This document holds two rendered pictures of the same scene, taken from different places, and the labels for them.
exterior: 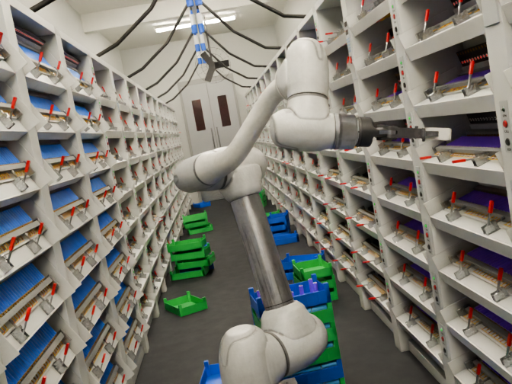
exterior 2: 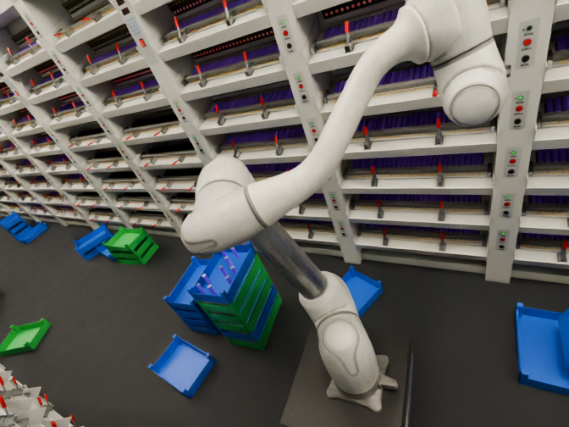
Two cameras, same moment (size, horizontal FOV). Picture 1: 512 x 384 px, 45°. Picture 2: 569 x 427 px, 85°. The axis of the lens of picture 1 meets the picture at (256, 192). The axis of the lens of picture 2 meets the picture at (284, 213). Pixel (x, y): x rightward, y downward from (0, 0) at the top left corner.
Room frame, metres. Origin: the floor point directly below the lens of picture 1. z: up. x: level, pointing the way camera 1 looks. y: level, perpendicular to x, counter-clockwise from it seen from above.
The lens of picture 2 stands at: (1.51, 0.51, 1.40)
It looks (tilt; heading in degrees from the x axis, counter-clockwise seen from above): 35 degrees down; 313
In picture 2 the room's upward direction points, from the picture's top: 23 degrees counter-clockwise
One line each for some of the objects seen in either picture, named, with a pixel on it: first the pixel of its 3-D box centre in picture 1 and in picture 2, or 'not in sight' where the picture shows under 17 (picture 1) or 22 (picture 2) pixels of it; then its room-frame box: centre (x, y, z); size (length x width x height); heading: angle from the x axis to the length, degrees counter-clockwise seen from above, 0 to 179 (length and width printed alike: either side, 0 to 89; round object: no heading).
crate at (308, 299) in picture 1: (288, 294); (223, 270); (2.53, -0.06, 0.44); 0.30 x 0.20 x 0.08; 100
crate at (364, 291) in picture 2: not in sight; (349, 296); (2.08, -0.32, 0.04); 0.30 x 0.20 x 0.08; 70
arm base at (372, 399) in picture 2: not in sight; (362, 374); (1.82, 0.12, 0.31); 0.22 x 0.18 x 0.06; 6
